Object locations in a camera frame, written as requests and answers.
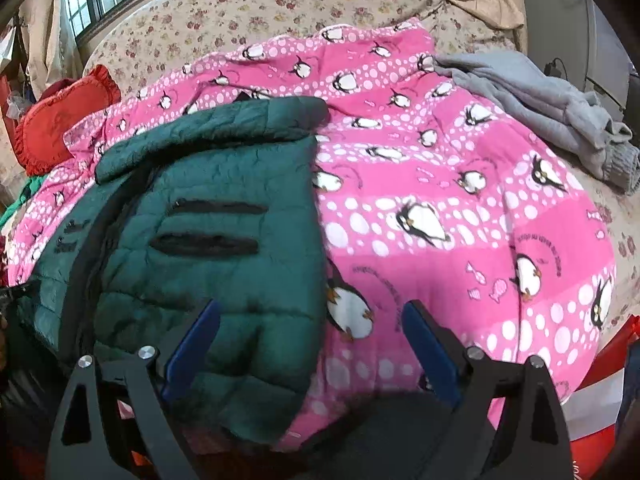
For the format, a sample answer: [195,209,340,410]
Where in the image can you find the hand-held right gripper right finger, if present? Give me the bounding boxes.
[401,299,573,480]

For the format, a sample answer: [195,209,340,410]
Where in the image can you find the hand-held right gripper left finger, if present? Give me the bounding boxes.
[47,299,222,480]

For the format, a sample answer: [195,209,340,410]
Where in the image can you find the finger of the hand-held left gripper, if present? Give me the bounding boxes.
[0,280,42,312]

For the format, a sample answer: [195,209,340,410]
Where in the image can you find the green puffer jacket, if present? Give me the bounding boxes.
[15,96,333,448]

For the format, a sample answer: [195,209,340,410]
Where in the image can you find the green cloth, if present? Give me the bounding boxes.
[0,175,46,228]

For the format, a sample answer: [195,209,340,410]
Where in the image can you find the dark cloth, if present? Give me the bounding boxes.
[190,392,501,480]

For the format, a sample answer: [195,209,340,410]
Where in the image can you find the red ruffled pillow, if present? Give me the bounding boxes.
[14,65,122,177]

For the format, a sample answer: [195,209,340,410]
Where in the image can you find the pink penguin blanket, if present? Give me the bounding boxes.
[7,17,617,446]

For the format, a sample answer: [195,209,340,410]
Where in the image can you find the red and white bag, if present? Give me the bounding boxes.
[562,315,640,480]

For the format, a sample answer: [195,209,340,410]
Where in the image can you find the grey sweatpants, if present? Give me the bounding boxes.
[432,51,640,192]

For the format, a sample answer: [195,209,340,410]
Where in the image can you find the grey cabinet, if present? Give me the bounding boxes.
[520,0,636,121]

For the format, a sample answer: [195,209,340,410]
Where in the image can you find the floral bed sheet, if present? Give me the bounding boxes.
[0,0,640,331]

